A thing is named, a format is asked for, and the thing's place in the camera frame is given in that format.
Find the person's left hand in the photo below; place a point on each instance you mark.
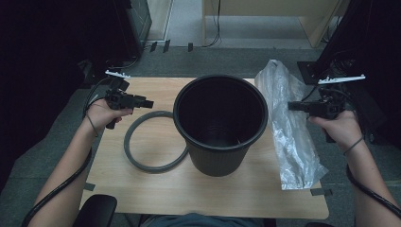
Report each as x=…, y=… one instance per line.
x=101, y=115

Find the person's right hand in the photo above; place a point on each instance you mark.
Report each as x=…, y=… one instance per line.
x=343, y=129

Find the dark left wrist band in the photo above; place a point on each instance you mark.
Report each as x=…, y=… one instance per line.
x=92, y=125

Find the dark curtain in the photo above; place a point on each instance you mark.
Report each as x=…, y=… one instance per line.
x=372, y=38
x=47, y=63

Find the dark floor tape strip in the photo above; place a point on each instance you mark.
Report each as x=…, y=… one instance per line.
x=166, y=46
x=190, y=47
x=153, y=46

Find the black ribbed plastic bin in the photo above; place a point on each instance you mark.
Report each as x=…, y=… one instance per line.
x=220, y=157

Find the dark wrist band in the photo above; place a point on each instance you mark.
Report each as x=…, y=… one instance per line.
x=353, y=145
x=92, y=125

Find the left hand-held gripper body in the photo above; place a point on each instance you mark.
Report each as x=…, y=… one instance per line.
x=121, y=99

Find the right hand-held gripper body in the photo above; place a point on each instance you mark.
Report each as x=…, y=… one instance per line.
x=327, y=108

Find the black stand base plate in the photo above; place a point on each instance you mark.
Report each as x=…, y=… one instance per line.
x=307, y=72

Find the clear plastic bag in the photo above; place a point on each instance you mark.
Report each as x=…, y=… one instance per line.
x=293, y=148

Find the black chair armrest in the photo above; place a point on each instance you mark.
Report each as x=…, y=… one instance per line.
x=96, y=211

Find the dark right wrist band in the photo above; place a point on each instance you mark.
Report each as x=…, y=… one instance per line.
x=353, y=145

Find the black cabinet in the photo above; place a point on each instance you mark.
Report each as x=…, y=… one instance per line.
x=138, y=25

